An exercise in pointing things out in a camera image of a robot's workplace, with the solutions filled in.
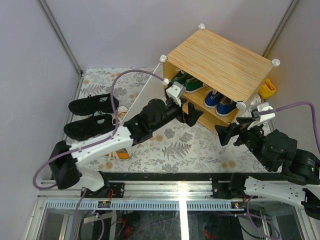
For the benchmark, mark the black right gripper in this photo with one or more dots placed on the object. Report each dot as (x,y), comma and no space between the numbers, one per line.
(224,131)

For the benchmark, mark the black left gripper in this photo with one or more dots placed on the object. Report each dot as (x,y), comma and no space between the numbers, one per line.
(193,113)

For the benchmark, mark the blue sneaker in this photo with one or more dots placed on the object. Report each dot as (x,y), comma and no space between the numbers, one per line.
(225,107)
(212,99)

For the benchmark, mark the green sneaker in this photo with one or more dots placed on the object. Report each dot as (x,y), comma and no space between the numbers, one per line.
(193,85)
(181,77)

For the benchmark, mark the wooden shoe cabinet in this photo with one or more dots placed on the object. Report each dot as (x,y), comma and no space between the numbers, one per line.
(221,65)

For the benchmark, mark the white cabinet door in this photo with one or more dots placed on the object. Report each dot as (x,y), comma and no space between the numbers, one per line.
(142,100)

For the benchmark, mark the black shoe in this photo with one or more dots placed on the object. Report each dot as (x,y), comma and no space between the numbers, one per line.
(91,104)
(82,130)

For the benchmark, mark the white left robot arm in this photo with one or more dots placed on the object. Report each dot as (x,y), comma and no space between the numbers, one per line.
(67,161)

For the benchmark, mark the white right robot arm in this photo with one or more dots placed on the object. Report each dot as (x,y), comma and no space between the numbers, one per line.
(275,151)

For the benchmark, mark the yellow plastic bin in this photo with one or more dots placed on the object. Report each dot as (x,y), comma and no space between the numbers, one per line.
(267,89)

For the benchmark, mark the orange sneaker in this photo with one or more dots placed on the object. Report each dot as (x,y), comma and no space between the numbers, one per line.
(119,155)
(120,114)

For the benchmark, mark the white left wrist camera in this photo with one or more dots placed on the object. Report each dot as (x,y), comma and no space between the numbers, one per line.
(173,90)

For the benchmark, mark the aluminium rail frame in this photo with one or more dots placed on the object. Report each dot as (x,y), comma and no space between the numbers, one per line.
(139,191)

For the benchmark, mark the grey slotted cable duct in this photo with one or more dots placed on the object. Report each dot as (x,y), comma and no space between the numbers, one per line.
(144,205)

